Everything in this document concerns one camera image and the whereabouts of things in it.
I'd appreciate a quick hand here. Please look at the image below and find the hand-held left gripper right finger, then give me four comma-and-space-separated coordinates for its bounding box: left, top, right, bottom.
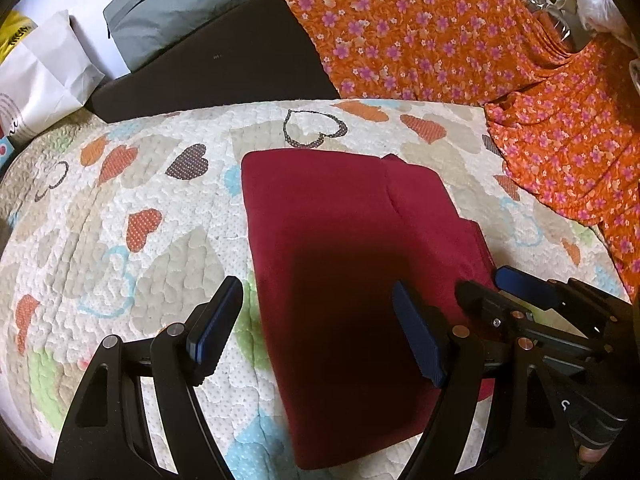
391, 280, 583, 480

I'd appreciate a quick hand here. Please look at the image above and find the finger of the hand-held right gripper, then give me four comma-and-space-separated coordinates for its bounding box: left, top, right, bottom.
454, 280, 538, 339
492, 265, 632, 341

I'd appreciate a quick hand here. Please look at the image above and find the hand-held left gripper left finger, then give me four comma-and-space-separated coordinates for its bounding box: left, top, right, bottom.
52, 275, 245, 480

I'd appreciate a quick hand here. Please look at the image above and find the dark red cloth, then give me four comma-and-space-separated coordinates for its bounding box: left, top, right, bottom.
241, 149, 497, 471

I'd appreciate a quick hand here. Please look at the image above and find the person's right hand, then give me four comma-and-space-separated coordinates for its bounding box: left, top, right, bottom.
575, 442, 610, 467

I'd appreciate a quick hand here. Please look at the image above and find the heart print quilt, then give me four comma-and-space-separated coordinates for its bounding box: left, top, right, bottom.
0, 99, 632, 480

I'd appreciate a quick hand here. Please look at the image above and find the dark brown cushion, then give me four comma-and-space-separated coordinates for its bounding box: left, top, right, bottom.
85, 0, 341, 123

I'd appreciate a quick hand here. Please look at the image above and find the silver foil sheet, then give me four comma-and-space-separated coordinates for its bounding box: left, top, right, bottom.
495, 0, 576, 51

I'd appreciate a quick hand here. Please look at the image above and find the white plastic bag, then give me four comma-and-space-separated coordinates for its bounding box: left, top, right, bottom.
577, 0, 626, 36

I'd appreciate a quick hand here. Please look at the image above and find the orange floral cloth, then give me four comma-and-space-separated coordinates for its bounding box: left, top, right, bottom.
272, 0, 640, 306

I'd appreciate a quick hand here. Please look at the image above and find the white paper bag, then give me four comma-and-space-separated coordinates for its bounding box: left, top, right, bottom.
0, 10, 106, 141

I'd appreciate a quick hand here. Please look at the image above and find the grey bag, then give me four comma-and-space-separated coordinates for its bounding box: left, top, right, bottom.
102, 0, 263, 73

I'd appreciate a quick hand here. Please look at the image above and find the yellow shiny bag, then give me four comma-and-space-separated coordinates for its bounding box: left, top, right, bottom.
0, 12, 38, 63

